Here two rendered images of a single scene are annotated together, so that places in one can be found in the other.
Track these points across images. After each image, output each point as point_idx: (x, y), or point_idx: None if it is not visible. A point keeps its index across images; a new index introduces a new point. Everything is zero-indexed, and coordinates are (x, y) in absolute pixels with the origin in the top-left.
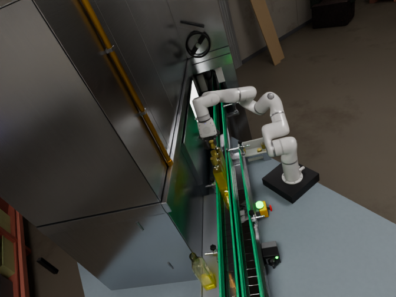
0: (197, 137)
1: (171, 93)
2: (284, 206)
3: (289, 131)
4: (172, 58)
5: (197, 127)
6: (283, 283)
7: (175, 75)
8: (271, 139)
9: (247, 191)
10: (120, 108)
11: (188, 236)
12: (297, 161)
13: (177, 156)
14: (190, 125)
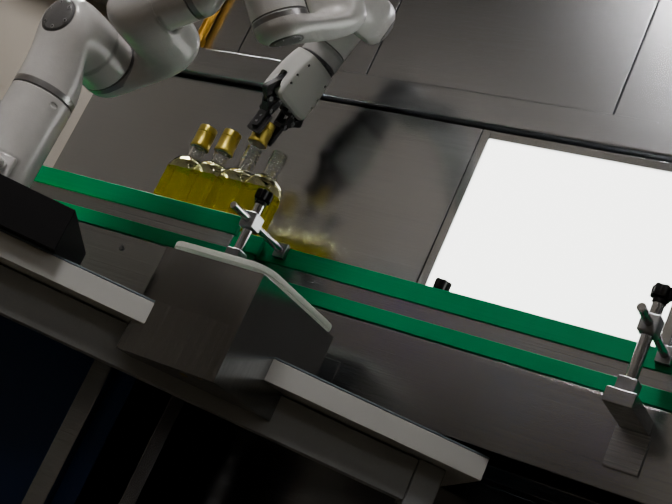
0: (364, 206)
1: (423, 34)
2: None
3: (110, 0)
4: (614, 17)
5: (421, 220)
6: None
7: (555, 52)
8: (136, 54)
9: (72, 204)
10: None
11: (70, 163)
12: (9, 89)
13: (218, 63)
14: (370, 141)
